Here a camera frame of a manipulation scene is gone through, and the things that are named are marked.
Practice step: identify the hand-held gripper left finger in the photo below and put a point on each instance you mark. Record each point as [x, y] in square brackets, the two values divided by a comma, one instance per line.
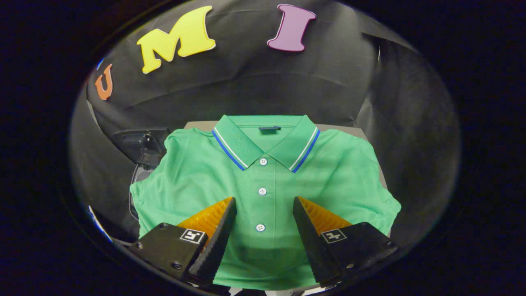
[215, 242]

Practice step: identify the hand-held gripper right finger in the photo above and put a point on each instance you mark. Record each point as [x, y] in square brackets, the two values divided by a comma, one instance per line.
[312, 242]

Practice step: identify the green polo shirt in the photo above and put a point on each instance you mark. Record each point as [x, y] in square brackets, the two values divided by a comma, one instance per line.
[263, 205]

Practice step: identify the dark washing machine lid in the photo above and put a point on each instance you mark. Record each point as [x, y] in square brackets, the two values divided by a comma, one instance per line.
[137, 144]

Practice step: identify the white and blue object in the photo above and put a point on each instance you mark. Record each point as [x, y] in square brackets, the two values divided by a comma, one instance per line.
[100, 225]

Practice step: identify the beige cabinet with dark top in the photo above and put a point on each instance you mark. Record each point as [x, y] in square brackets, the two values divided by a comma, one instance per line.
[353, 132]

